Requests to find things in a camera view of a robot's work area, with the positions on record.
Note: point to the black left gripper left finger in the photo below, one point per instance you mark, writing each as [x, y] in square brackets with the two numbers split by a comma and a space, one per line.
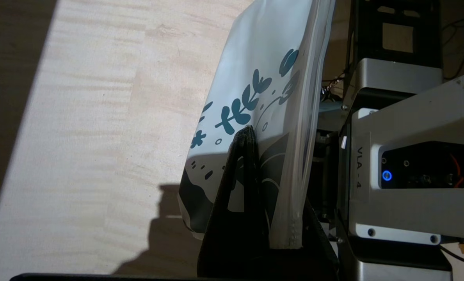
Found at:
[251, 234]

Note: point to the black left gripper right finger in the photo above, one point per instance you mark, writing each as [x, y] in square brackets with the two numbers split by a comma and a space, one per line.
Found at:
[313, 261]

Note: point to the white horse-print pouch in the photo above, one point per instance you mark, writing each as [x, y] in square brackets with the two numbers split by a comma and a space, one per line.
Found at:
[263, 58]

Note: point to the white grey robot base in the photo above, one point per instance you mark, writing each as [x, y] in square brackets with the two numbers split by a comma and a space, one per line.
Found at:
[411, 117]

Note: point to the beige wooden shelf unit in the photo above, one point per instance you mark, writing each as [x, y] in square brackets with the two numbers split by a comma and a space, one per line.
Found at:
[99, 117]

